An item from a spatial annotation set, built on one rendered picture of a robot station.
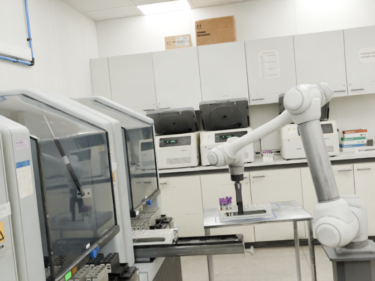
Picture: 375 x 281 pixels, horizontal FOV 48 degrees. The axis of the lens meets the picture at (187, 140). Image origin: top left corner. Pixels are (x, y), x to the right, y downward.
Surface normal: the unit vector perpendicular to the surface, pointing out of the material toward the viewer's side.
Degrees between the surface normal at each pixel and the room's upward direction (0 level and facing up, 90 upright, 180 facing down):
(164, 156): 90
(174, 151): 90
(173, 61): 90
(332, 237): 96
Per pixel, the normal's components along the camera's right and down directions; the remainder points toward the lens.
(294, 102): -0.64, -0.01
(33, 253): 0.99, -0.08
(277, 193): -0.14, 0.07
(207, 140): -0.16, -0.46
